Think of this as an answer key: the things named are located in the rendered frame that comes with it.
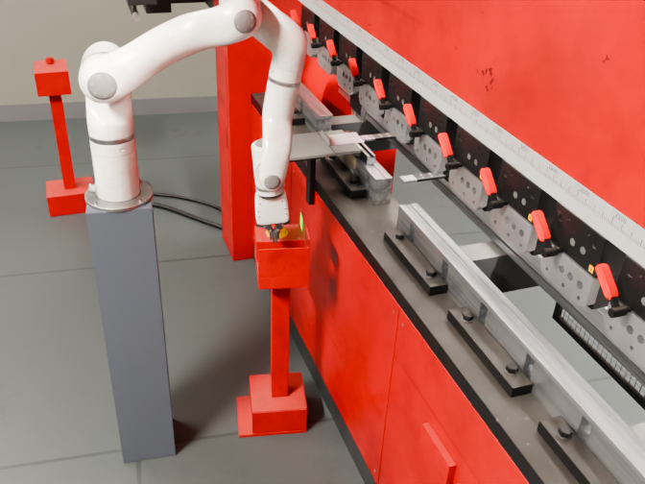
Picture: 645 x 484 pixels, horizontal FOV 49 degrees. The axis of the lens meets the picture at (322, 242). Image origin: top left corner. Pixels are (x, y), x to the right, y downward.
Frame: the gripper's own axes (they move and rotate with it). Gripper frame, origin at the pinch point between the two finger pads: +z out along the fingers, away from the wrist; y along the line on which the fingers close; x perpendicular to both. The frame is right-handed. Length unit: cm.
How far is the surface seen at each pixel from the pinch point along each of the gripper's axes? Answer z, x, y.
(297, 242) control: 6.3, -4.4, -7.3
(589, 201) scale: -51, 83, -55
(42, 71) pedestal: -6, -168, 99
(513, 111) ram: -58, 56, -50
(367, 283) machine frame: 9.2, 18.7, -25.7
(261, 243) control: 5.2, -4.5, 4.1
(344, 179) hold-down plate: -5.3, -22.4, -26.2
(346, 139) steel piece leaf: -14.8, -32.9, -29.3
